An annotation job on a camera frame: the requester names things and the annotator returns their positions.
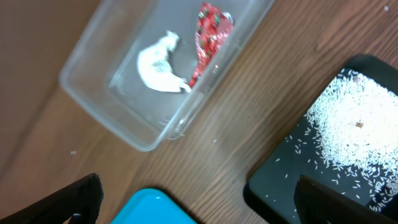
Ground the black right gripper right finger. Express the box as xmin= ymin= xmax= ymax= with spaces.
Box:
xmin=294 ymin=175 xmax=397 ymax=224

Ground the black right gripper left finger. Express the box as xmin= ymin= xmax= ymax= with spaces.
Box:
xmin=1 ymin=173 xmax=104 ymax=224

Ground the white napkin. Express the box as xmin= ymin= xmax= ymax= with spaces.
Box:
xmin=137 ymin=30 xmax=192 ymax=93

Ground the red snack wrapper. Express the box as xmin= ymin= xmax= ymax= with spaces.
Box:
xmin=188 ymin=2 xmax=234 ymax=88

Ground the black plastic tray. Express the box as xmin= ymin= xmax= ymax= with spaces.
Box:
xmin=243 ymin=54 xmax=398 ymax=224

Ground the teal plastic tray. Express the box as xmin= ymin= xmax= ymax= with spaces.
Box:
xmin=111 ymin=188 xmax=196 ymax=224

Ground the pile of white rice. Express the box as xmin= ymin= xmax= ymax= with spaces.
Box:
xmin=264 ymin=68 xmax=398 ymax=214

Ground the clear plastic container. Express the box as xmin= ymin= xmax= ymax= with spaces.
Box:
xmin=60 ymin=0 xmax=272 ymax=151

